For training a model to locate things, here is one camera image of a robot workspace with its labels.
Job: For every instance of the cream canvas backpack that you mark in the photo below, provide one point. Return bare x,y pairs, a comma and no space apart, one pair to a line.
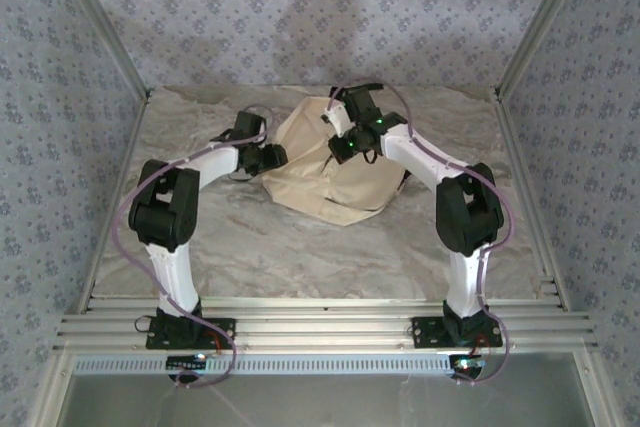
310,187

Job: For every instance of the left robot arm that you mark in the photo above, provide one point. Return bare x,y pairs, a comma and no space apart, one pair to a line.
172,272

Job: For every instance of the aluminium frame post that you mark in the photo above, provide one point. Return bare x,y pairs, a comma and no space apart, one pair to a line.
105,22
540,22

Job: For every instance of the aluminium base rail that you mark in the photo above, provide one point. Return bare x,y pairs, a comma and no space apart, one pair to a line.
325,327

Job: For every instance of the aluminium frame leg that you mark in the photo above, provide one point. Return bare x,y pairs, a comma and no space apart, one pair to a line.
595,392
52,392

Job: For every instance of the grey metal sheet panel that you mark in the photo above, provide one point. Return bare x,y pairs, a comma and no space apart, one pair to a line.
325,402

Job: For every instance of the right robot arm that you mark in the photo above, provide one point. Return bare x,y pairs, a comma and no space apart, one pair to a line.
467,277

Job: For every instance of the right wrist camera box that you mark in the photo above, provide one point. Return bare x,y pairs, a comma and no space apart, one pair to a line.
337,117

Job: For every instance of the aluminium side rail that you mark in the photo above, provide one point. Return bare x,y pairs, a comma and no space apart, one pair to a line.
512,137
129,147

